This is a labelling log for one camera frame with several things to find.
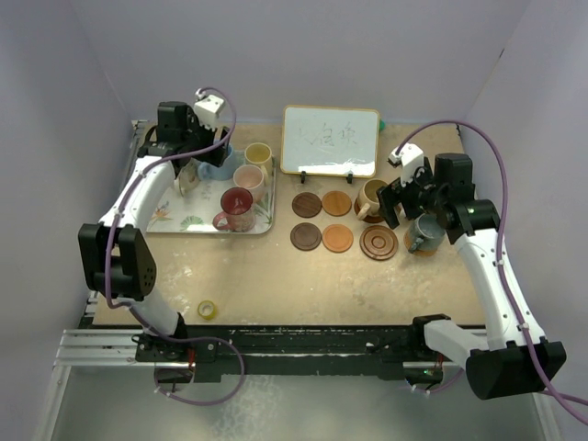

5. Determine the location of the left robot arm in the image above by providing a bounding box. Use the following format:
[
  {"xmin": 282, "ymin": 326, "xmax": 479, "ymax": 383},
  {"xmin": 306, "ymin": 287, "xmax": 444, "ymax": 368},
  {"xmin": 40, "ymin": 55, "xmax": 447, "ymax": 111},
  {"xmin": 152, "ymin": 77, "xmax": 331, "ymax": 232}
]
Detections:
[{"xmin": 78, "ymin": 92, "xmax": 233, "ymax": 360}]

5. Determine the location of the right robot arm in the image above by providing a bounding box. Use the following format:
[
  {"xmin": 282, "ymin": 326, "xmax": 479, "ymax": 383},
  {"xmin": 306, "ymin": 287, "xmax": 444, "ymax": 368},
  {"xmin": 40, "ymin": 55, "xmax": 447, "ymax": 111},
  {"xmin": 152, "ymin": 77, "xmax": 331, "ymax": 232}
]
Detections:
[{"xmin": 377, "ymin": 152, "xmax": 566, "ymax": 400}]

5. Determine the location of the yellow-framed whiteboard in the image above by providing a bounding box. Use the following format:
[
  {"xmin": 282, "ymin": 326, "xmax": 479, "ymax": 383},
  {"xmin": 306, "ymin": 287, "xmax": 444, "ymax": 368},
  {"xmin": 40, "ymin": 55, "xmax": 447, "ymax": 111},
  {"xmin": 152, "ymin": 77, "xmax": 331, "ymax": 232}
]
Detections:
[{"xmin": 280, "ymin": 105, "xmax": 380, "ymax": 178}]

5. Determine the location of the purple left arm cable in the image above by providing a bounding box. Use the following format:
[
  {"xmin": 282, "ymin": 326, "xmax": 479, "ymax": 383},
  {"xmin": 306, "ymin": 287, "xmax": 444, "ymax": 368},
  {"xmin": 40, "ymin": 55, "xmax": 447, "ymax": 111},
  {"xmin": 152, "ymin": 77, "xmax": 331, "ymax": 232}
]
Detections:
[{"xmin": 104, "ymin": 86, "xmax": 247, "ymax": 408}]

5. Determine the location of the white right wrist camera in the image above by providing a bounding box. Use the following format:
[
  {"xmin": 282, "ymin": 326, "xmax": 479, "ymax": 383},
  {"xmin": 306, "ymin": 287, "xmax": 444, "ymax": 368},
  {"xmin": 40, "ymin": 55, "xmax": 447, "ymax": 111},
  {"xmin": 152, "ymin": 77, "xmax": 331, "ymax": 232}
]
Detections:
[{"xmin": 388, "ymin": 143, "xmax": 424, "ymax": 187}]

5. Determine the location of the grey stoneware cup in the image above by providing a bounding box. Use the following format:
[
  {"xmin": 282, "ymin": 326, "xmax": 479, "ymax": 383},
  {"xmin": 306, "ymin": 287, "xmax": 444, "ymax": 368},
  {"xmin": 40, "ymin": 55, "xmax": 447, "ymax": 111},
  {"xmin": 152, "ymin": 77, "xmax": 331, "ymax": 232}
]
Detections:
[{"xmin": 407, "ymin": 214, "xmax": 446, "ymax": 251}]

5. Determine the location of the aluminium frame rail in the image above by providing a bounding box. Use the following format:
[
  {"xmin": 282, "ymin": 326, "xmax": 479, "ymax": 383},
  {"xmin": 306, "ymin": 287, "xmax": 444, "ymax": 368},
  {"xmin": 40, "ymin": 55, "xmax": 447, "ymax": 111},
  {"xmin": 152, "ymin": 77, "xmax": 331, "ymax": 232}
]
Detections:
[{"xmin": 52, "ymin": 328, "xmax": 543, "ymax": 368}]

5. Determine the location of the green interior mug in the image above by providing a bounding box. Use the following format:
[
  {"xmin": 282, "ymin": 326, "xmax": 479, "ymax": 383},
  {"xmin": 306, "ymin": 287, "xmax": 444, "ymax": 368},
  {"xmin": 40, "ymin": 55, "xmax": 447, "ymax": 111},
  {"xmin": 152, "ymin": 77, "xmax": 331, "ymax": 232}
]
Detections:
[{"xmin": 175, "ymin": 159, "xmax": 199, "ymax": 197}]

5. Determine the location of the light blue mug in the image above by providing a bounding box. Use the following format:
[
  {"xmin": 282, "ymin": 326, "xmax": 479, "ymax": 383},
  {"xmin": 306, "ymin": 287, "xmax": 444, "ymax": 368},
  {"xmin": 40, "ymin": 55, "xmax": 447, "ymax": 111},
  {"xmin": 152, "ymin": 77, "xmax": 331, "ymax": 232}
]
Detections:
[{"xmin": 197, "ymin": 146, "xmax": 240, "ymax": 181}]

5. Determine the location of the red floral mug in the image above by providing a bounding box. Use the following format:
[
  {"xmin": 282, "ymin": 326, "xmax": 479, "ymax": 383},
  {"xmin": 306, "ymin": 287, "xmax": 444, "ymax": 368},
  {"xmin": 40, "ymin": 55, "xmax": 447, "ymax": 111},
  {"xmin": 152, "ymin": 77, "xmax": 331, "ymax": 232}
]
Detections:
[{"xmin": 212, "ymin": 187, "xmax": 256, "ymax": 232}]

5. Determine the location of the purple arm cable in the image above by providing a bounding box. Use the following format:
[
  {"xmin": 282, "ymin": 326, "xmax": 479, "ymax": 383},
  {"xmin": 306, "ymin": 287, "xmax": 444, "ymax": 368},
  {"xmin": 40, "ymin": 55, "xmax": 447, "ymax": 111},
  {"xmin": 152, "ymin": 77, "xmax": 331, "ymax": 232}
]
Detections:
[
  {"xmin": 104, "ymin": 86, "xmax": 247, "ymax": 408},
  {"xmin": 394, "ymin": 119, "xmax": 588, "ymax": 410}
]

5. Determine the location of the ringed brown wood coaster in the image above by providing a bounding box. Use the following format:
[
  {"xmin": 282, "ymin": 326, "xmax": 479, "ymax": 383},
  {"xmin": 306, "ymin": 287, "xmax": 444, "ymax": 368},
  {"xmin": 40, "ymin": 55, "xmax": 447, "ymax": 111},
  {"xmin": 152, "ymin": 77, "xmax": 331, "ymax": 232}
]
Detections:
[{"xmin": 359, "ymin": 225, "xmax": 399, "ymax": 261}]

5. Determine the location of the dark walnut coaster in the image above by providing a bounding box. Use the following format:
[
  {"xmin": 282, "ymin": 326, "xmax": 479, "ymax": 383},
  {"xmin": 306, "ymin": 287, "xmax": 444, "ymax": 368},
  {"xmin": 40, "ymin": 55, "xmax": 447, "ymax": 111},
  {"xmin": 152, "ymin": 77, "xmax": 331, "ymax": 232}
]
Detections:
[
  {"xmin": 291, "ymin": 192, "xmax": 322, "ymax": 219},
  {"xmin": 290, "ymin": 222, "xmax": 322, "ymax": 251}
]

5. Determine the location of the light wood coaster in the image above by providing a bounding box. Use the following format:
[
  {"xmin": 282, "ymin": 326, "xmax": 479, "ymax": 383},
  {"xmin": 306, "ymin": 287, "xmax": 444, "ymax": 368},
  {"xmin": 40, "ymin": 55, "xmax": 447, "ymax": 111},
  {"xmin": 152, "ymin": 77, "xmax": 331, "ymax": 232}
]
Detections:
[
  {"xmin": 322, "ymin": 190, "xmax": 352, "ymax": 217},
  {"xmin": 322, "ymin": 224, "xmax": 354, "ymax": 253}
]

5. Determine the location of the floral serving tray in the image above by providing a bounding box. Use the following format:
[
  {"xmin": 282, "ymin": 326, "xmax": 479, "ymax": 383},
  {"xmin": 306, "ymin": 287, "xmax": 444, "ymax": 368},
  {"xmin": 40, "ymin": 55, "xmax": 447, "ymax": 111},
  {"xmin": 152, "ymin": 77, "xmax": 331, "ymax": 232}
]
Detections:
[{"xmin": 147, "ymin": 149, "xmax": 277, "ymax": 234}]

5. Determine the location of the pale yellow mug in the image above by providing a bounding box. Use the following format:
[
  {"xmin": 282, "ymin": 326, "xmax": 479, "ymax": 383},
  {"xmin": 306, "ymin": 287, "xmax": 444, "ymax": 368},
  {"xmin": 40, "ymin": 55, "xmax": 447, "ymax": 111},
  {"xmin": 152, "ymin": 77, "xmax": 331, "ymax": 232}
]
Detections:
[{"xmin": 244, "ymin": 142, "xmax": 273, "ymax": 174}]

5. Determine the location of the tan stoneware mug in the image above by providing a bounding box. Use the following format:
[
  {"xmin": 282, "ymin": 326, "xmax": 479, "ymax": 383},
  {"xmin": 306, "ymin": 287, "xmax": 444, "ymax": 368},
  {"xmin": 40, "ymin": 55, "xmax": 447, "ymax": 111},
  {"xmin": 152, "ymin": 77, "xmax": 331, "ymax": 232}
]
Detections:
[{"xmin": 356, "ymin": 179, "xmax": 387, "ymax": 221}]

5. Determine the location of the pink mug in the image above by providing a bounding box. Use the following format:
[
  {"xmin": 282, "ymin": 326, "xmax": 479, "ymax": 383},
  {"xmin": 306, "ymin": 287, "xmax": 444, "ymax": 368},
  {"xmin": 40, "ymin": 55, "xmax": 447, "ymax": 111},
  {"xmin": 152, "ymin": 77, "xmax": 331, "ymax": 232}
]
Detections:
[{"xmin": 232, "ymin": 164, "xmax": 269, "ymax": 202}]

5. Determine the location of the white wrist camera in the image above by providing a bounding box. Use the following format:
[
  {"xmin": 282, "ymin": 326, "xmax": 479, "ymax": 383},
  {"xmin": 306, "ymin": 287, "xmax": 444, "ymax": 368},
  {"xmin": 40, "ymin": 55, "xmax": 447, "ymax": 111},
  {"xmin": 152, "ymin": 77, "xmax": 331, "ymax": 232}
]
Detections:
[
  {"xmin": 193, "ymin": 88, "xmax": 226, "ymax": 130},
  {"xmin": 388, "ymin": 143, "xmax": 424, "ymax": 187}
]

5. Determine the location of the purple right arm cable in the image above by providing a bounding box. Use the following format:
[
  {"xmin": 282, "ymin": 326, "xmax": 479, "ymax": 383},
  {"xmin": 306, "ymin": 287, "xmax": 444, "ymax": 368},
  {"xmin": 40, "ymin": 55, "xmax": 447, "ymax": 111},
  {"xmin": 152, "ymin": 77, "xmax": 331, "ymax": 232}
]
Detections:
[{"xmin": 394, "ymin": 119, "xmax": 588, "ymax": 410}]

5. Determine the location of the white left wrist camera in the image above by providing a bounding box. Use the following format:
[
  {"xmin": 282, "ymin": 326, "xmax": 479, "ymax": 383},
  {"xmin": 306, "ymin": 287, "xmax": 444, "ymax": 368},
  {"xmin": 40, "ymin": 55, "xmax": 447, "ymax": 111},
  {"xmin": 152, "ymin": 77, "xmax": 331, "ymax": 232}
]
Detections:
[{"xmin": 193, "ymin": 88, "xmax": 226, "ymax": 130}]

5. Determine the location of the yellow tape roll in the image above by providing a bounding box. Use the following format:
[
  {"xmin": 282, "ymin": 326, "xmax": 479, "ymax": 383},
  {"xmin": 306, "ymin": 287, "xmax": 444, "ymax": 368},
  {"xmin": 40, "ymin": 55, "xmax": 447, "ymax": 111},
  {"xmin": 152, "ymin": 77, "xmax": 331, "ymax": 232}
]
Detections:
[{"xmin": 198, "ymin": 300, "xmax": 217, "ymax": 321}]

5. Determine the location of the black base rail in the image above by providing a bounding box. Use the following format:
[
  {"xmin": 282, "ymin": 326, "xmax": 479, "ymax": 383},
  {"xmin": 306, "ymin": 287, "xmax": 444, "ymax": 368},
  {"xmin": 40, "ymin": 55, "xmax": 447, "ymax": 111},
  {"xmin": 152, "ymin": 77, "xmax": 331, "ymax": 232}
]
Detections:
[{"xmin": 131, "ymin": 325, "xmax": 451, "ymax": 385}]

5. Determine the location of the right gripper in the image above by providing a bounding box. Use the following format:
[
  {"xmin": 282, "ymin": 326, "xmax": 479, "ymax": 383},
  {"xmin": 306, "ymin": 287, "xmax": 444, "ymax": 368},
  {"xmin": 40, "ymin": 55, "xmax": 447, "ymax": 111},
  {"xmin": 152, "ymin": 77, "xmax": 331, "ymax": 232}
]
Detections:
[{"xmin": 378, "ymin": 158, "xmax": 447, "ymax": 229}]

